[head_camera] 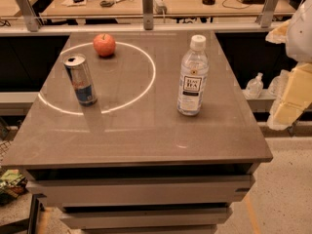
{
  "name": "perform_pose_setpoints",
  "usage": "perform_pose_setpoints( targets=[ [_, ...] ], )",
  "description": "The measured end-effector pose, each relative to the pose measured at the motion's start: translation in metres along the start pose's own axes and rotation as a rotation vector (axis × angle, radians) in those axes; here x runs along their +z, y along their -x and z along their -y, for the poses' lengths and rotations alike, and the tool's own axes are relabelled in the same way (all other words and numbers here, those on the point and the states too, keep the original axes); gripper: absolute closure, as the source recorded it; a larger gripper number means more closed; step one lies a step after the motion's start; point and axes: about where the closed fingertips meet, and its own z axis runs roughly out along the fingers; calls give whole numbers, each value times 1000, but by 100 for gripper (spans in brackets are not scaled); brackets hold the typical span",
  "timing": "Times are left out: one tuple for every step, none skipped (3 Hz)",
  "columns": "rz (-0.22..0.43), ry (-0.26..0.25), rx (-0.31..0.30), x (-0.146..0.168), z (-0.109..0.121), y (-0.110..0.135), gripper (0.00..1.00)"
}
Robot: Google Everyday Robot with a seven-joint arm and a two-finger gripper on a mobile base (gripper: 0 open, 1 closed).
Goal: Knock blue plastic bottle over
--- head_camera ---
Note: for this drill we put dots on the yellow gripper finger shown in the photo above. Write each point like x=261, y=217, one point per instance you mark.
x=278, y=34
x=294, y=97

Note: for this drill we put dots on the clear plastic tea bottle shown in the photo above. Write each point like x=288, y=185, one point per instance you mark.
x=193, y=77

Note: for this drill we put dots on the small clear bottle background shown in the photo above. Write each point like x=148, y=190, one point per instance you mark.
x=254, y=87

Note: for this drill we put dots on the white power strip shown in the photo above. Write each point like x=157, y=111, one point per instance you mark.
x=160, y=7

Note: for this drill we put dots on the grey drawer cabinet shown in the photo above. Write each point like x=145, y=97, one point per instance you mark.
x=160, y=205

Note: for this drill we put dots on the red apple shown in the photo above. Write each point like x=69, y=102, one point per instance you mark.
x=104, y=44

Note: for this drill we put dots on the red bull can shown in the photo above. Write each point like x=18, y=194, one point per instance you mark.
x=78, y=72

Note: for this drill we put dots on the green snack bags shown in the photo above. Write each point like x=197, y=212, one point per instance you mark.
x=12, y=184

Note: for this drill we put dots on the metal railing post right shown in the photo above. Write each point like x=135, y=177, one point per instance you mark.
x=267, y=13

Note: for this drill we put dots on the metal railing post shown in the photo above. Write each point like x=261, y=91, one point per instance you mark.
x=267, y=13
x=31, y=21
x=147, y=7

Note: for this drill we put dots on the metal railing post middle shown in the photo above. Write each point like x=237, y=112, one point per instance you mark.
x=147, y=7

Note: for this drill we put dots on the metal railing post left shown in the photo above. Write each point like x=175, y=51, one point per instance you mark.
x=31, y=21

